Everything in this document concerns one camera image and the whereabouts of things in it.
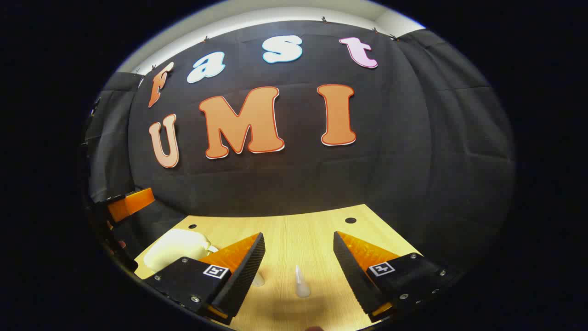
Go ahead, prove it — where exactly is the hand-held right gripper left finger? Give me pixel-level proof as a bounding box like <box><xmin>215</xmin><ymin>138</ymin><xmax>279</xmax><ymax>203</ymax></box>
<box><xmin>144</xmin><ymin>232</ymin><xmax>266</xmax><ymax>326</ymax></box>

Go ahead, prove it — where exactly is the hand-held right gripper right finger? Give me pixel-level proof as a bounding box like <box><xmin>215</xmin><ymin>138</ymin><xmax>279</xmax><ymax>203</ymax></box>
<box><xmin>333</xmin><ymin>231</ymin><xmax>461</xmax><ymax>323</ymax></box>

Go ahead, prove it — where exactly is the cream suitcase with grey lining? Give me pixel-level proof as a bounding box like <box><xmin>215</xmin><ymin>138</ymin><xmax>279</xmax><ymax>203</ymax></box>
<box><xmin>143</xmin><ymin>228</ymin><xmax>220</xmax><ymax>273</ymax></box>

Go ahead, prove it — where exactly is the white squeeze tube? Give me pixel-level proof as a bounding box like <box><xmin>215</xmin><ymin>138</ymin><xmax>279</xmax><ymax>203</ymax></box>
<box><xmin>295</xmin><ymin>264</ymin><xmax>311</xmax><ymax>298</ymax></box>

